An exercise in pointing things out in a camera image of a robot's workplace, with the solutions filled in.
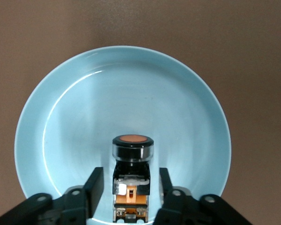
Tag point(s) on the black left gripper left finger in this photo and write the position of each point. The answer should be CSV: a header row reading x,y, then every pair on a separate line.
x,y
89,199

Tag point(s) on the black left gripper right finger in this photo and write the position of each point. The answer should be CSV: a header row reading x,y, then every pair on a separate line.
x,y
178,206

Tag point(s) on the orange push-button switch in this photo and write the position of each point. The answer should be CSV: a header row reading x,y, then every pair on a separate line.
x,y
131,178

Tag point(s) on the light blue round plate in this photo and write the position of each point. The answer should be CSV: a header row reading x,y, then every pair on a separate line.
x,y
131,93

